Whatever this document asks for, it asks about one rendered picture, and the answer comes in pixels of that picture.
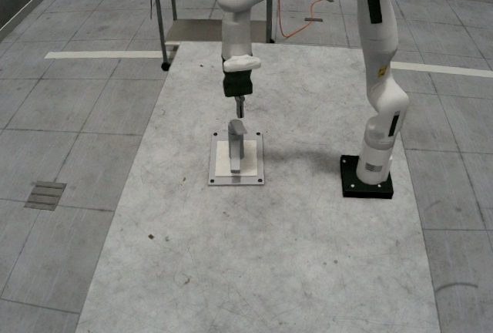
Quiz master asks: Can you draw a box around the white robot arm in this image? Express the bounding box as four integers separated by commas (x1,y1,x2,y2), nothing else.
217,0,409,185

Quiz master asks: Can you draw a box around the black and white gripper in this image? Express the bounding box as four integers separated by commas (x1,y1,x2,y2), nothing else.
221,39,261,119

